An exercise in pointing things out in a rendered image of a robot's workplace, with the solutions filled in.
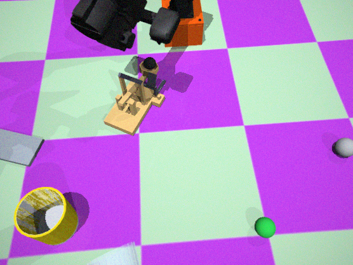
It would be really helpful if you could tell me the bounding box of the green ball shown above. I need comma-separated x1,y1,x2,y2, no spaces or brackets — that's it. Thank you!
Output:
255,217,276,238

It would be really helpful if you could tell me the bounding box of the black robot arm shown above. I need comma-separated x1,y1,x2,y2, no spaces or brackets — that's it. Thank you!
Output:
70,0,194,52

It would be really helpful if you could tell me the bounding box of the black ball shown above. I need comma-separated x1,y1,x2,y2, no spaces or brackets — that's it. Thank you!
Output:
143,57,156,70

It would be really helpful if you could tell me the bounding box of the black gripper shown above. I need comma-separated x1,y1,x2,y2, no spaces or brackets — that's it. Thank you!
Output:
118,0,180,45

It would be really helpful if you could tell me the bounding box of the yellow mug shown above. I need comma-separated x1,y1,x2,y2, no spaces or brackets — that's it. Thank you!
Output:
14,187,79,245

